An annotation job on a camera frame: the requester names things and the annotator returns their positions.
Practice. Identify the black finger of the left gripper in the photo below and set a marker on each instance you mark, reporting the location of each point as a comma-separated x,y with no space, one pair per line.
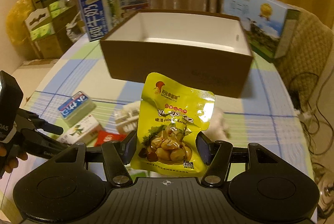
51,128

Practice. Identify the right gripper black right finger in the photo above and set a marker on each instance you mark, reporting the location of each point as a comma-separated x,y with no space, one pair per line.
216,155

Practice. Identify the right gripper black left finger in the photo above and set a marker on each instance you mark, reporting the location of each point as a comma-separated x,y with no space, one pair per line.
116,156

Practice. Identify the red candy packet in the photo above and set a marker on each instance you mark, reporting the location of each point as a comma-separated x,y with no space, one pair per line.
104,137

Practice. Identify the white sock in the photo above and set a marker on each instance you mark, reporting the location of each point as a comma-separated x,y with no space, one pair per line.
219,125

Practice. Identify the clear blue floss box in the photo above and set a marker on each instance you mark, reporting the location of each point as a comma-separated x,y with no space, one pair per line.
76,108

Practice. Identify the white ointment box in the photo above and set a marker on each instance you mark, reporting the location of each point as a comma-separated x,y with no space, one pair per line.
85,131

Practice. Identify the yellow chestnut snack pouch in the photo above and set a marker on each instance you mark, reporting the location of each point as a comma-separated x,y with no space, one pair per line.
170,117

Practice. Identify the person's left hand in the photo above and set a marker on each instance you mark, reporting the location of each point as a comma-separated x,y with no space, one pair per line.
13,161

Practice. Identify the checkered bed sheet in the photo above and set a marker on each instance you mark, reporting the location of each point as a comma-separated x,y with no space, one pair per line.
263,114

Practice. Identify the cardboard box with tissue packs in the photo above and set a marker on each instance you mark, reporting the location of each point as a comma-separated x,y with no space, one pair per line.
46,29

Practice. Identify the yellow plastic bag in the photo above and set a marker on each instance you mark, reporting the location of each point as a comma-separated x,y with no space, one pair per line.
16,28

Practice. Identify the brown cardboard storage box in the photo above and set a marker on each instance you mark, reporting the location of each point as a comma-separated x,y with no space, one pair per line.
207,51

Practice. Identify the metal kettle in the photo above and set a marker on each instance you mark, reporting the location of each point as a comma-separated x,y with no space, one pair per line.
324,179

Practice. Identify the quilted beige chair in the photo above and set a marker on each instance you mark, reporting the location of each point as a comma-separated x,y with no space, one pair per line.
304,62

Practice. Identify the dark blue milk carton box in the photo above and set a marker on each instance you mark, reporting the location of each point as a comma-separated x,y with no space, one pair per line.
101,16

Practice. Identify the light blue milk carton box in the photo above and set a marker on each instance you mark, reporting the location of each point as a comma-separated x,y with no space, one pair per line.
269,24

